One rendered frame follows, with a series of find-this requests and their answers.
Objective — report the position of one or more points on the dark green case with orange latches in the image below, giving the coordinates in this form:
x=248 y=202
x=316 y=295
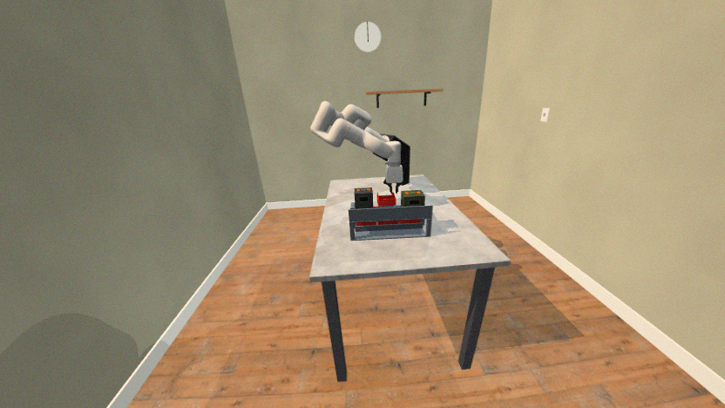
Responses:
x=412 y=198

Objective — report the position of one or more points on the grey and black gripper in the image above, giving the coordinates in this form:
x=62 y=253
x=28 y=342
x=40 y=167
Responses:
x=394 y=175

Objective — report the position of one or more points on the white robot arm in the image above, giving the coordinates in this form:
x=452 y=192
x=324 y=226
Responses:
x=343 y=128

